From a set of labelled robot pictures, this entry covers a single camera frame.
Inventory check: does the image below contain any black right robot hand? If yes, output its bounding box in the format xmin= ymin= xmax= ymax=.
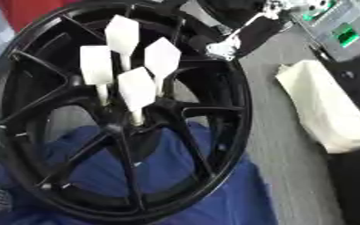
xmin=195 ymin=0 xmax=294 ymax=62

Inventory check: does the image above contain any black spoked wheel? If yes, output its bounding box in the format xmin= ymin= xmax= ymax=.
xmin=0 ymin=1 xmax=254 ymax=225

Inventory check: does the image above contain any white folded cloth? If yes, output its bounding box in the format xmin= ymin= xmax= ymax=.
xmin=273 ymin=59 xmax=360 ymax=155

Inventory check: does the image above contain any red fabric object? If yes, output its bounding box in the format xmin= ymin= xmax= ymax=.
xmin=0 ymin=0 xmax=83 ymax=32

